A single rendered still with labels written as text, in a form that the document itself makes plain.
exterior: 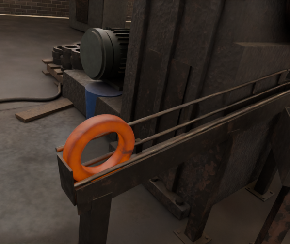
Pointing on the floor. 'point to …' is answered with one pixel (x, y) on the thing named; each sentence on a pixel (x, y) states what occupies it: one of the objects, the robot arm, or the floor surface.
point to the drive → (99, 69)
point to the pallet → (63, 61)
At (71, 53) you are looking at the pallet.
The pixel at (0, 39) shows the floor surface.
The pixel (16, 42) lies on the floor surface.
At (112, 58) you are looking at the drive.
